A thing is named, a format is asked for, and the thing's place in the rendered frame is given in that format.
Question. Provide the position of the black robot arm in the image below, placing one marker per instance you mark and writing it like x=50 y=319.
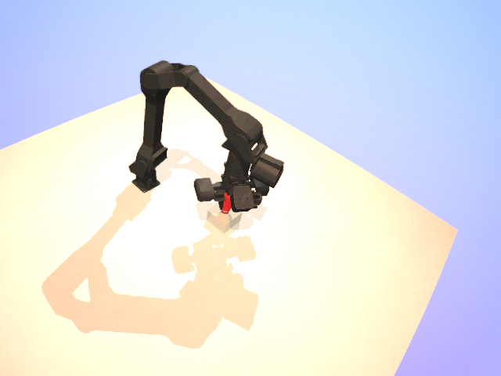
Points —
x=241 y=129

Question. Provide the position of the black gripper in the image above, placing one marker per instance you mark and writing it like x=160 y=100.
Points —
x=207 y=191

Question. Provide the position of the small cream block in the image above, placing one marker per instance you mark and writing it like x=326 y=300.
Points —
x=221 y=221

